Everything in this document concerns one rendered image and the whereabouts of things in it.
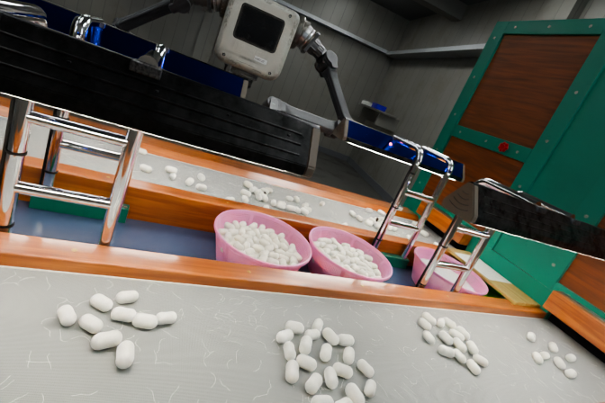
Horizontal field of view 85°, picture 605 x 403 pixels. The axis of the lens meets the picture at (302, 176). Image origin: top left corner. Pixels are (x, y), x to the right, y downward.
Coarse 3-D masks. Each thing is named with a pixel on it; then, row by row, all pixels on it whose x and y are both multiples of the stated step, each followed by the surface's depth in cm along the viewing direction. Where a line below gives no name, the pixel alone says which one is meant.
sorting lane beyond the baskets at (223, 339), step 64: (0, 320) 43; (192, 320) 55; (256, 320) 61; (384, 320) 77; (512, 320) 105; (0, 384) 36; (64, 384) 39; (128, 384) 42; (192, 384) 45; (256, 384) 49; (384, 384) 58; (448, 384) 65; (512, 384) 73; (576, 384) 84
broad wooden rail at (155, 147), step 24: (0, 96) 106; (72, 120) 111; (144, 144) 117; (168, 144) 127; (216, 168) 128; (240, 168) 133; (264, 168) 146; (312, 192) 147; (336, 192) 157; (408, 216) 172
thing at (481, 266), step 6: (462, 258) 132; (480, 264) 133; (486, 264) 136; (480, 270) 126; (486, 270) 129; (492, 270) 132; (486, 276) 122; (492, 276) 125; (498, 276) 128; (510, 282) 127
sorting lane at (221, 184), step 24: (0, 120) 96; (0, 144) 84; (96, 144) 107; (96, 168) 92; (192, 168) 120; (216, 192) 109; (288, 192) 137; (312, 216) 122; (336, 216) 132; (384, 216) 160; (432, 240) 153
